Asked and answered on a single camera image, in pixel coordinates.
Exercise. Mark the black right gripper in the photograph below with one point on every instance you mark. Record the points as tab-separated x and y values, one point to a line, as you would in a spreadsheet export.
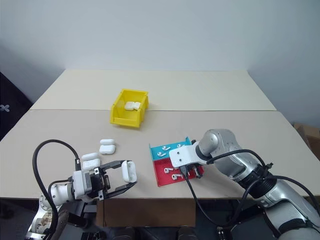
191	168

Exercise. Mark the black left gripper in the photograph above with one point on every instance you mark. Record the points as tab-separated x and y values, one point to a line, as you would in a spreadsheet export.
98	183

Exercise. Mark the white earbud case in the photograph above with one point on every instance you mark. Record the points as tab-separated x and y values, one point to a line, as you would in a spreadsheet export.
129	171
107	148
91	162
132	105

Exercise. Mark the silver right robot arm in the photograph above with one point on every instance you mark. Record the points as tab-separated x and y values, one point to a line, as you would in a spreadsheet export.
265	185

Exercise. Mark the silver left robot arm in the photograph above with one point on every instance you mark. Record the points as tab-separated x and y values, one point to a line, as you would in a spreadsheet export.
58	192

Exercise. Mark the yellow plastic bin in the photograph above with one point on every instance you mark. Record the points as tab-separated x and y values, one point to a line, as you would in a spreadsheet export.
126	117

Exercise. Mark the white earbud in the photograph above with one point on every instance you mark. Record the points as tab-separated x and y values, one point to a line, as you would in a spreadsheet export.
176	177
165	148
168	170
162	154
179	145

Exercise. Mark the blue and red earbud tray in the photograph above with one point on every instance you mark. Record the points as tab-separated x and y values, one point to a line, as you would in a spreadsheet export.
161	178

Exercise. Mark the brown cardboard box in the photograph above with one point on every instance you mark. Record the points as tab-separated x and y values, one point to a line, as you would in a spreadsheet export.
308	136
147	212

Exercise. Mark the dark rounded shape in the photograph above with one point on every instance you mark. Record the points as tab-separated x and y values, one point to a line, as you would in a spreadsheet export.
187	233
130	233

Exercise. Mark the black panel with white print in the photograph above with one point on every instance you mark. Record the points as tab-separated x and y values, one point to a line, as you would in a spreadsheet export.
12	107

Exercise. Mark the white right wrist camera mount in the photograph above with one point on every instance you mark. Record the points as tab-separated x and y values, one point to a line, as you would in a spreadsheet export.
183	155

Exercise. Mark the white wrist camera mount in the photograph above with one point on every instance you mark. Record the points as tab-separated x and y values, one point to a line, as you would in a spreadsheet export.
183	155
80	183

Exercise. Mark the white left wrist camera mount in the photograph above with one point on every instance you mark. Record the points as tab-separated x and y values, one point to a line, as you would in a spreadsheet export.
80	183

